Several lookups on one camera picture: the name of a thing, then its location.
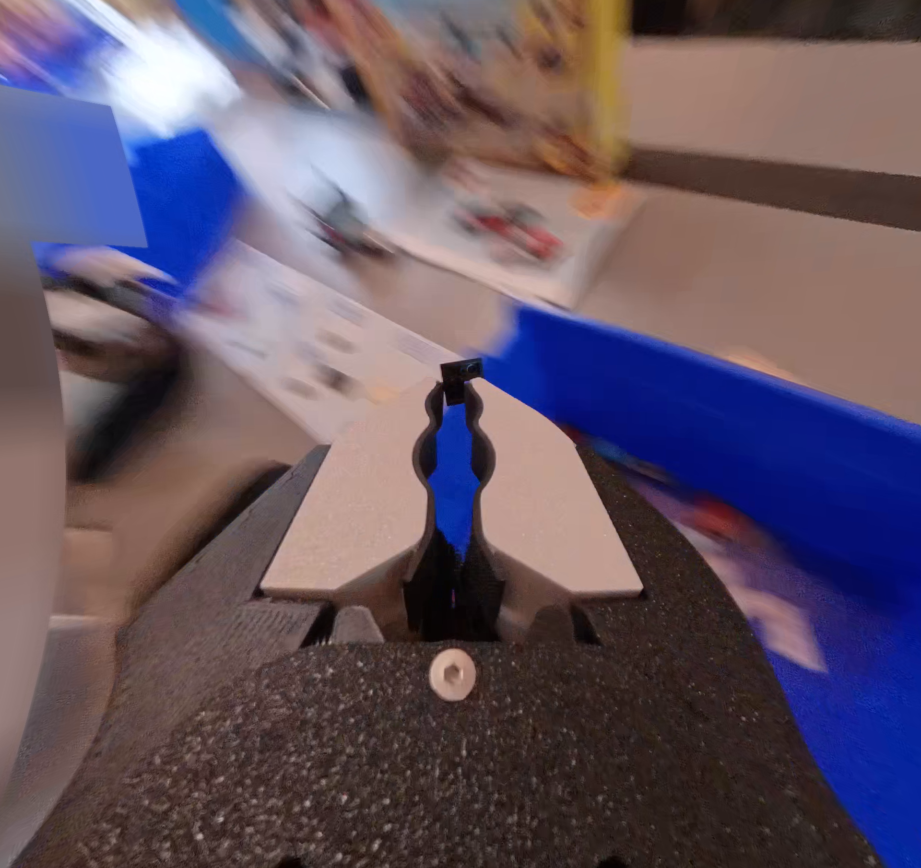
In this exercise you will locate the blue plastic bin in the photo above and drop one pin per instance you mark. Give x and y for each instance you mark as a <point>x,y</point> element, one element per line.
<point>719,415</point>

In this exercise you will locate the white stand base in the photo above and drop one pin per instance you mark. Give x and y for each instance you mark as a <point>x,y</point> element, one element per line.
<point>173,80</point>

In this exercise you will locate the closed lego instruction booklet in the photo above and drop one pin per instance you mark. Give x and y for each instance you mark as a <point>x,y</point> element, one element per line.
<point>575,264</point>

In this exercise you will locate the lego truck model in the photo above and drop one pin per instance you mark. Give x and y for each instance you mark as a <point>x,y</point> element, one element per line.
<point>345,224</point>

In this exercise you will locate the pile of lego bricks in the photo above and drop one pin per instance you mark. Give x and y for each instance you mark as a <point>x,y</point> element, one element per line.
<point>719,515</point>

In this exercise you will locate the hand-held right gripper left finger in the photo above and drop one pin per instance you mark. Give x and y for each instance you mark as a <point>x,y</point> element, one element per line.
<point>352,515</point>

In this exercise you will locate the lego set cardboard box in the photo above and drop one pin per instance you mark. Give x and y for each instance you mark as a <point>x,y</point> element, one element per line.
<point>504,55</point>

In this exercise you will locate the open lego instruction booklet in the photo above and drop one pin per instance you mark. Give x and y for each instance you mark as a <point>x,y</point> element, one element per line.
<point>302,321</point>

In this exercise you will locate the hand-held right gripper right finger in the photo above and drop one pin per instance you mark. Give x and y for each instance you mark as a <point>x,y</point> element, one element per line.
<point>554,515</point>

